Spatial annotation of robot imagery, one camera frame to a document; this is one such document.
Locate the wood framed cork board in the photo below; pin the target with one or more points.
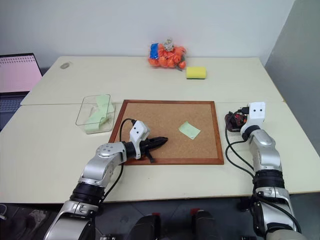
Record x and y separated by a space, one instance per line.
165 120

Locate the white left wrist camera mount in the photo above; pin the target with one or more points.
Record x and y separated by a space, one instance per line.
138 131

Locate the yellow sponge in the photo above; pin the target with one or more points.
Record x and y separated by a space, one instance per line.
196 73

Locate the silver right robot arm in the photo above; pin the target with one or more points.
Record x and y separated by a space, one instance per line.
265 150

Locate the green sticky note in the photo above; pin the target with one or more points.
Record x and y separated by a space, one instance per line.
103 103
189 130
93 123

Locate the clear plastic box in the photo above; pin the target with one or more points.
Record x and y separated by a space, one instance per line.
86 110

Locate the dark rounded shape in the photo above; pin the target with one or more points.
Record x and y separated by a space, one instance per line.
147 226
203 223

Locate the bag of orange toys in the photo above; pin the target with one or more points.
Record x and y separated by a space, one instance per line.
166 56

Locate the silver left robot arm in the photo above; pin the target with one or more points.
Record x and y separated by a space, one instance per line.
100 167

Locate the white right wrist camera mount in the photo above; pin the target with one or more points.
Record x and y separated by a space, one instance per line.
256 115

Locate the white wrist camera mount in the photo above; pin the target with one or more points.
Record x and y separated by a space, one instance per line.
138 131
256 115

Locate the open laptop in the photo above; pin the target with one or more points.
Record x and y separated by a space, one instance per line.
17 72

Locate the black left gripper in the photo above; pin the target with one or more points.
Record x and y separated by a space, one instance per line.
147 145

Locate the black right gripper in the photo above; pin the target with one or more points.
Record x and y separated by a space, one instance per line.
242 119

